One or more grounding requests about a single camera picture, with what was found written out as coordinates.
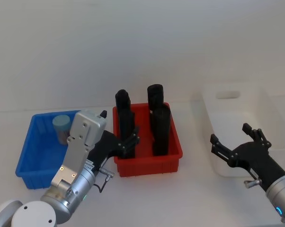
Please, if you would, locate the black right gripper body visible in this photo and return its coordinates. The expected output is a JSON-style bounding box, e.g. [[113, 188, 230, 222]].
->
[[228, 141, 285, 191]]

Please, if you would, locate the red plastic bin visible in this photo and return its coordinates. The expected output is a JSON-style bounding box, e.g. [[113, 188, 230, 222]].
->
[[112, 102, 184, 178]]

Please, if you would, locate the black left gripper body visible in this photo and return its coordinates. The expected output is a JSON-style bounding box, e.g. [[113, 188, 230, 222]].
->
[[87, 130, 122, 171]]

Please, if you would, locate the white plastic bin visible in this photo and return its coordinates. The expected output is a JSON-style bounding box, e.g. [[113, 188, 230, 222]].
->
[[201, 83, 285, 178]]

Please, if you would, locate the blue plastic bin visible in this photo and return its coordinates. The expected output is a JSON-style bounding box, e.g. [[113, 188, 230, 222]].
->
[[15, 110, 86, 190]]

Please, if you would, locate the left gripper dark cable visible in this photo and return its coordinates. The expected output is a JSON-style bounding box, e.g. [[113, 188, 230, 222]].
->
[[94, 166, 116, 193]]

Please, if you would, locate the right gripper silver cable plug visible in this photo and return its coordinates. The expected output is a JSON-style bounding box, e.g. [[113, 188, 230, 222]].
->
[[243, 179, 262, 189]]

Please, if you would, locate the clear jar with blue lid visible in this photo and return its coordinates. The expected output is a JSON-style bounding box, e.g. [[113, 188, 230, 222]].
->
[[52, 114, 72, 146]]

